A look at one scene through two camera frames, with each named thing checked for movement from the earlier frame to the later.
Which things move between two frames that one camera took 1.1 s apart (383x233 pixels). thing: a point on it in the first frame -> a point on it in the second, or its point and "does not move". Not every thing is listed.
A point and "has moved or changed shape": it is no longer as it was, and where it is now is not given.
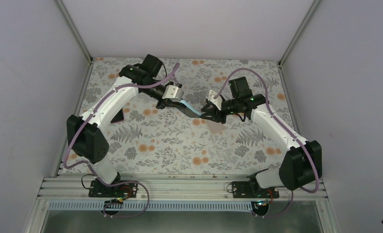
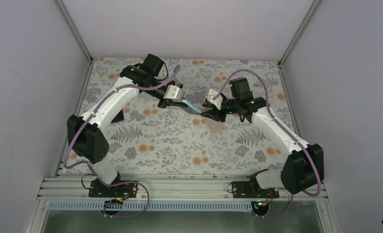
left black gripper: [168, 103] does not move
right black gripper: [217, 117] does not move
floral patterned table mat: [144, 138] does not move
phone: [190, 110] has moved or changed shape
